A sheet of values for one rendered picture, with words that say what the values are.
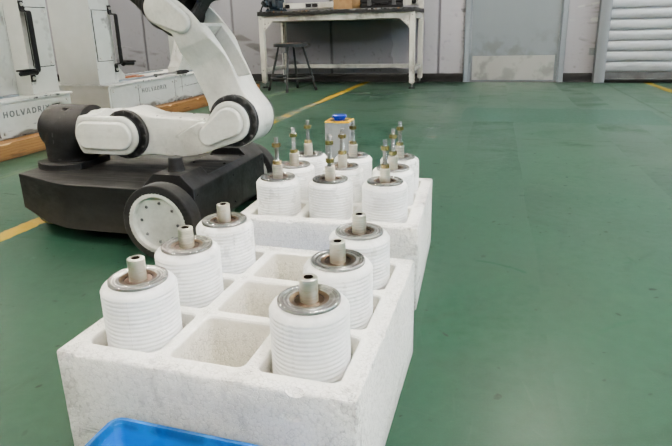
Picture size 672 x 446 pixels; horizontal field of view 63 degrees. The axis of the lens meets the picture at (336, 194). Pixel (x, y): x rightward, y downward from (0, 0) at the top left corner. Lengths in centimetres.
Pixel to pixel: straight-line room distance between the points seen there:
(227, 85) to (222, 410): 102
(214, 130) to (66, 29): 246
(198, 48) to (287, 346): 105
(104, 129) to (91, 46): 209
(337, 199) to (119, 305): 55
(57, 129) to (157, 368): 124
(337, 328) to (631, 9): 579
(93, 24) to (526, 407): 334
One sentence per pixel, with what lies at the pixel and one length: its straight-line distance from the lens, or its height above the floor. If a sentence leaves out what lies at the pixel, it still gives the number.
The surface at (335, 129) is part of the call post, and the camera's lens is 154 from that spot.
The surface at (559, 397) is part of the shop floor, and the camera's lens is 98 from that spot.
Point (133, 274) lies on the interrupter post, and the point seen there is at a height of 26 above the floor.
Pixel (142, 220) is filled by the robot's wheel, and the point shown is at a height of 10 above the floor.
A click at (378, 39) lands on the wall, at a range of 632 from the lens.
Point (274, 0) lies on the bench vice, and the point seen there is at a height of 86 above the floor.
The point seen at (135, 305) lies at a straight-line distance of 73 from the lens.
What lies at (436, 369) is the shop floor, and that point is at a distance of 100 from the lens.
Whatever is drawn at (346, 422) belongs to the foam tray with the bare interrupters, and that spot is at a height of 15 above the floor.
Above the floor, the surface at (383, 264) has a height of 21.
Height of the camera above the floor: 55
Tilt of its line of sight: 16 degrees down
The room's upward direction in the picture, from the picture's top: 1 degrees counter-clockwise
